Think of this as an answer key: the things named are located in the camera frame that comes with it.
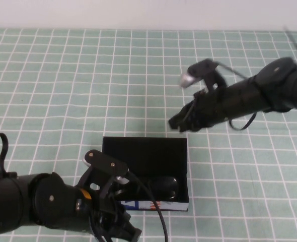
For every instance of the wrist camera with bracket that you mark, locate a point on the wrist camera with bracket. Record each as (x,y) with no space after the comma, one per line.
(105,165)
(197,73)

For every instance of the green white checked tablecloth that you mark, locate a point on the green white checked tablecloth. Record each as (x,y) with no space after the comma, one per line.
(63,88)

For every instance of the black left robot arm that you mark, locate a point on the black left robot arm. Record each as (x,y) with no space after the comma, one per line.
(25,204)

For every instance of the black frame glasses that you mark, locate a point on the black frame glasses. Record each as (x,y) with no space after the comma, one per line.
(163,187)

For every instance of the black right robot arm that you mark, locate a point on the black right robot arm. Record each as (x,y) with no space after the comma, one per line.
(264,90)

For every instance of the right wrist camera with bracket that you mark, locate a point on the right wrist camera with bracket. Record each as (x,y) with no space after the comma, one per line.
(197,73)

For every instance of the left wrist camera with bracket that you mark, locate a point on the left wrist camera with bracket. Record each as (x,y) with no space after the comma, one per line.
(105,165)

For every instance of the black glasses case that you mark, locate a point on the black glasses case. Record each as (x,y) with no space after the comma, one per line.
(151,156)

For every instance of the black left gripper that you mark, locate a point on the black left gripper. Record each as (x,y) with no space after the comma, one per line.
(100,209)

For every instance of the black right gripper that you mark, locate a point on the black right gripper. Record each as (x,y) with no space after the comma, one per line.
(206,111)

